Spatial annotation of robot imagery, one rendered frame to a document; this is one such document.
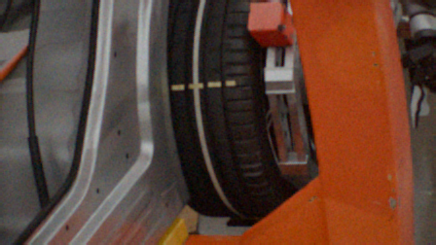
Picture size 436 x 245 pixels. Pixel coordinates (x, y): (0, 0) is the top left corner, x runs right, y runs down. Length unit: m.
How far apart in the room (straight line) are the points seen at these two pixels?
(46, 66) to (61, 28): 0.09
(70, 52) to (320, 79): 0.64
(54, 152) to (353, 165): 0.60
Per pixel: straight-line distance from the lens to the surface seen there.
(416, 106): 2.00
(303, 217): 1.85
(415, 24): 2.05
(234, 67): 2.07
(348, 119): 1.70
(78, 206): 1.74
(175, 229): 2.06
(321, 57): 1.67
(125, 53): 1.92
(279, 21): 2.02
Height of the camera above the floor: 1.72
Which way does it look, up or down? 23 degrees down
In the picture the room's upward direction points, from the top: 12 degrees counter-clockwise
